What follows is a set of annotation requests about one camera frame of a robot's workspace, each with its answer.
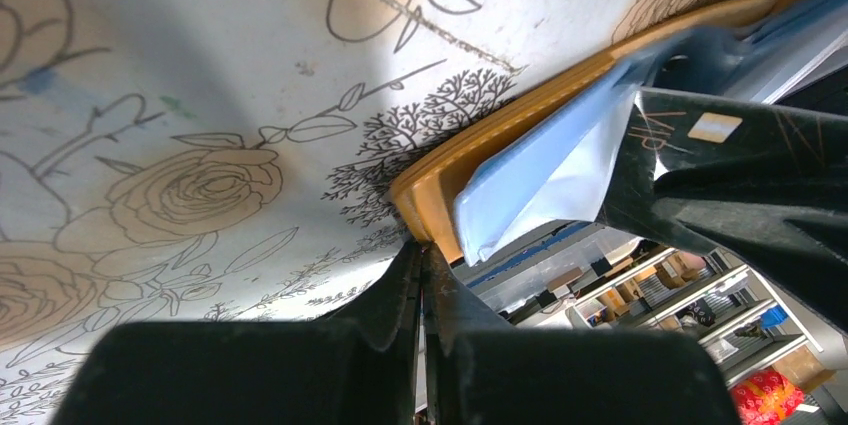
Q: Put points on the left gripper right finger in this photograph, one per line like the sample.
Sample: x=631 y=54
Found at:
x=483 y=370

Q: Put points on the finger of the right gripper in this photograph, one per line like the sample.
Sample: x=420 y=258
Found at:
x=791 y=229

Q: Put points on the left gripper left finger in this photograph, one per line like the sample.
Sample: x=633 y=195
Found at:
x=355 y=365

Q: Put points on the orange leather card holder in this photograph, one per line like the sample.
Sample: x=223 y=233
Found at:
x=549 y=155

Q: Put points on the floral patterned table mat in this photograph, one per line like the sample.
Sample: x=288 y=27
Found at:
x=207 y=160

